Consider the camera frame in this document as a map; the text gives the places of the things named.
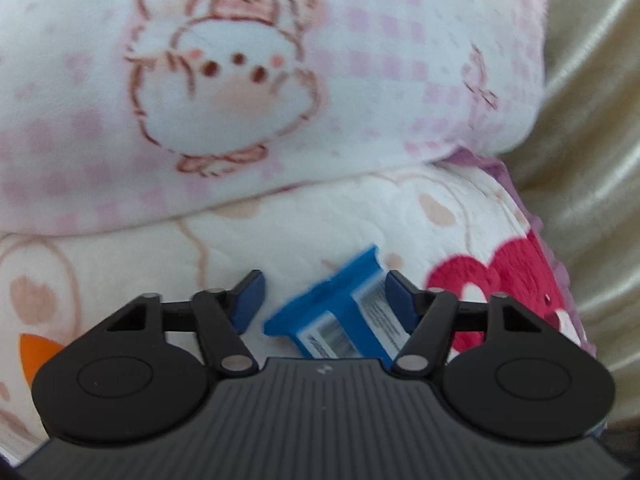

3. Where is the orange makeup sponge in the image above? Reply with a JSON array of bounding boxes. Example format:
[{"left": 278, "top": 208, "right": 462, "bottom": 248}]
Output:
[{"left": 18, "top": 334, "right": 65, "bottom": 387}]

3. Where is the white printed bed blanket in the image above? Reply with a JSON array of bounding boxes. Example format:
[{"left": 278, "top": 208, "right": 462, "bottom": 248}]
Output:
[{"left": 1, "top": 155, "right": 587, "bottom": 462}]

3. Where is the pink checkered pillow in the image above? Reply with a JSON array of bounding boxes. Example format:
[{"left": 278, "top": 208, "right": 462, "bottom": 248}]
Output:
[{"left": 1, "top": 0, "right": 548, "bottom": 236}]

